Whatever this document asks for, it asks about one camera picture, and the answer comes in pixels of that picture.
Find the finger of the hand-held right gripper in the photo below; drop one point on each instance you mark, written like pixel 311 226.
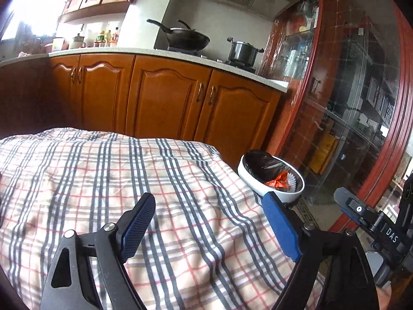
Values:
pixel 355 207

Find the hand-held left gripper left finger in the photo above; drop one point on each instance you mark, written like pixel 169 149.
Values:
pixel 138 226

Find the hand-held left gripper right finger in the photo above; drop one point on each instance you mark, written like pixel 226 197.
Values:
pixel 280 226

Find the orange snack wrapper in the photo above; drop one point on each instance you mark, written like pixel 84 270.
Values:
pixel 277 182

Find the white paper cupcake liner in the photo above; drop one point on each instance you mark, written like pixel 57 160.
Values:
pixel 293 182

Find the white round trash can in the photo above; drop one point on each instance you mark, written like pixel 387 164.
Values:
pixel 251 178

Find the black trash bag liner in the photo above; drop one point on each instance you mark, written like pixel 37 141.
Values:
pixel 261 164

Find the plaid blanket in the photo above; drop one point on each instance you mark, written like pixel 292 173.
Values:
pixel 177 200

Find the yellow sack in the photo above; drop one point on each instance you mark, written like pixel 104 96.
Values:
pixel 324 153

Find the wooden cabinet door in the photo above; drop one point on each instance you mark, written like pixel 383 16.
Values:
pixel 238 116
pixel 106 93
pixel 63 93
pixel 167 97

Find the black gas cooktop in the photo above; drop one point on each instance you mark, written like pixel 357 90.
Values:
pixel 238 66

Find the wooden kitchen base cabinets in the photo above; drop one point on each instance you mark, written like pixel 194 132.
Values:
pixel 145 52

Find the dark wooden side cabinet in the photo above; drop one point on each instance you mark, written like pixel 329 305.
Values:
pixel 22 97

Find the steel cooking pot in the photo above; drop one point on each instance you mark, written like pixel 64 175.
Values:
pixel 243 51

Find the yellow oil bottle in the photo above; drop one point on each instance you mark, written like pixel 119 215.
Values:
pixel 109 38

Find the dark sauce bottle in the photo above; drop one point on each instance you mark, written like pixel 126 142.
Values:
pixel 116 37

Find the green label bottle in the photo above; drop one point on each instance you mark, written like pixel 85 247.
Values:
pixel 100 39

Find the ceramic lidded jar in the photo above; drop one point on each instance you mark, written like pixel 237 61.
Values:
pixel 77 42

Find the black wok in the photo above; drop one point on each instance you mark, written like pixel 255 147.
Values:
pixel 187 37

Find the cluster of kitchen utensils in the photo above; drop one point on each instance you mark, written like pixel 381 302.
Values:
pixel 29 38

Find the glass sliding door, red frame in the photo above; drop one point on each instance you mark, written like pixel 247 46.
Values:
pixel 398 103

